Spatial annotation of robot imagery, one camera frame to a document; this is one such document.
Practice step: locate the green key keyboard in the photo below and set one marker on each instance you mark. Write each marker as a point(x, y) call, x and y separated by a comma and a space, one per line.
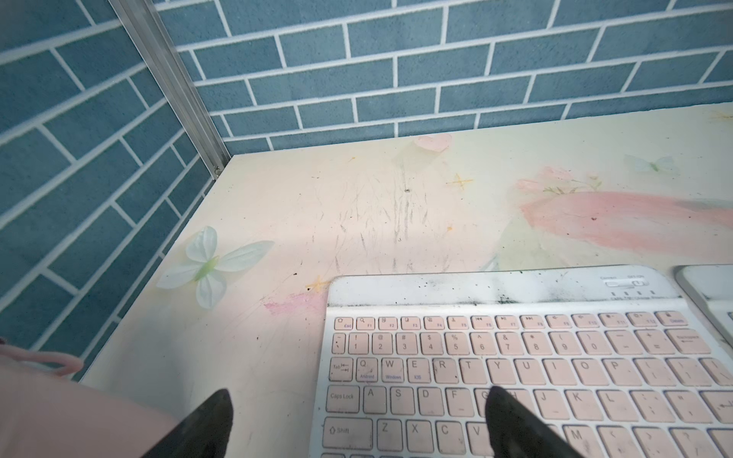
point(710, 288)

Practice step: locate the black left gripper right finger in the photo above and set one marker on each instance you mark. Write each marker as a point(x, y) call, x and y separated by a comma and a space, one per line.
point(515, 432)

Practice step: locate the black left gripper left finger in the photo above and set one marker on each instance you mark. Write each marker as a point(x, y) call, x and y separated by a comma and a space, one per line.
point(203, 433)

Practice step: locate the pink pen holder cup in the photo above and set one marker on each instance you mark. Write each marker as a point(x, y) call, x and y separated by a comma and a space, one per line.
point(45, 414)

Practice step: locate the pink keyboard far left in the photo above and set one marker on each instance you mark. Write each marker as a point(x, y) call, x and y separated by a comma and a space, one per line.
point(611, 358)

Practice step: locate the aluminium corner post left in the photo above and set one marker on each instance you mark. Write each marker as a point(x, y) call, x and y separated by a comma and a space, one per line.
point(146, 30)

